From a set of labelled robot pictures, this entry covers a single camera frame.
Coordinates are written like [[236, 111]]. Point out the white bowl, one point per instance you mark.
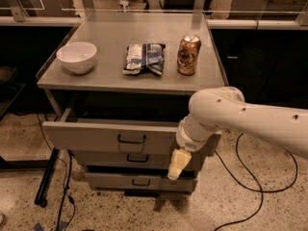
[[77, 57]]

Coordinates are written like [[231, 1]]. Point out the orange soda can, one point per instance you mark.
[[187, 54]]

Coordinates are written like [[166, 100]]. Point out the grey top drawer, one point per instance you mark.
[[112, 135]]

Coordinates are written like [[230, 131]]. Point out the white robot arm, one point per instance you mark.
[[211, 110]]

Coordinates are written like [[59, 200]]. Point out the grey middle drawer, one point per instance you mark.
[[112, 159]]

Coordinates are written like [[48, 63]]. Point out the grey drawer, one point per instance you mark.
[[112, 159], [138, 179], [112, 135]]

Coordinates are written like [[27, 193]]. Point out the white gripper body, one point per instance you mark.
[[190, 142]]

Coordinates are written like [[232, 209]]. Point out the black stand leg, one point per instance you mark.
[[40, 199]]

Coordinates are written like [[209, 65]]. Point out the blue white snack bag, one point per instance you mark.
[[148, 57]]

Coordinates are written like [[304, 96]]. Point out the grey bottom drawer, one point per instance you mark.
[[138, 179]]

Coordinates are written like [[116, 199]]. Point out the grey drawer cabinet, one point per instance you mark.
[[106, 93]]

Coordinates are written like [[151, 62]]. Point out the white horizontal rail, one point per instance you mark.
[[212, 23]]

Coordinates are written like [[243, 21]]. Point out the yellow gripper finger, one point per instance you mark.
[[179, 160]]

